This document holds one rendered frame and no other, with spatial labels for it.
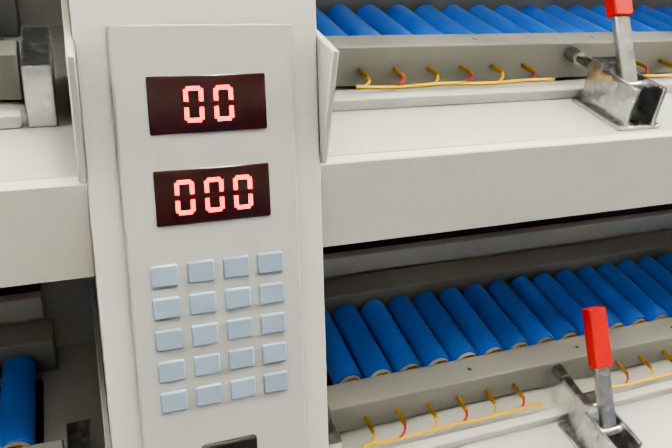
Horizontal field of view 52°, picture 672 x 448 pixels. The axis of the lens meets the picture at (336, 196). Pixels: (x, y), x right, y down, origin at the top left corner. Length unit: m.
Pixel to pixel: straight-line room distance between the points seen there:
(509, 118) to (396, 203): 0.08
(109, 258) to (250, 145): 0.07
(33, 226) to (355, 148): 0.14
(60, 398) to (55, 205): 0.19
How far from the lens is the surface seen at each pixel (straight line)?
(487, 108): 0.38
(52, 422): 0.44
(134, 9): 0.28
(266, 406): 0.32
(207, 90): 0.27
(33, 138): 0.31
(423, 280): 0.51
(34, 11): 0.48
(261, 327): 0.30
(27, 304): 0.46
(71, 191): 0.28
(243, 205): 0.28
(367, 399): 0.42
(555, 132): 0.37
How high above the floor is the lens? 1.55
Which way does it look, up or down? 11 degrees down
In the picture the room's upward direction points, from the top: 1 degrees counter-clockwise
